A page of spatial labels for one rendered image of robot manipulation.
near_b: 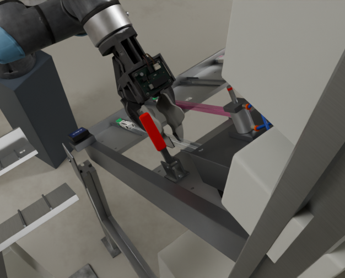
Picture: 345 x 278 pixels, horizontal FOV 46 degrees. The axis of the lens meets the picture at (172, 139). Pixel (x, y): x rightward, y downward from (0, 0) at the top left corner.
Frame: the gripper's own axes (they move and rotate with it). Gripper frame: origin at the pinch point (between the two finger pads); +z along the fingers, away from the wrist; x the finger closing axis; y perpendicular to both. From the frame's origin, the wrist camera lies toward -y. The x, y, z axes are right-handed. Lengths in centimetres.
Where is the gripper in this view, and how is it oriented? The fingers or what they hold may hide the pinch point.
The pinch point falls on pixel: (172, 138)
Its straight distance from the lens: 73.6
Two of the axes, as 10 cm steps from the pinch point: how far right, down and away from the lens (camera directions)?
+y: 3.2, -0.8, -9.4
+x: 7.9, -5.2, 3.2
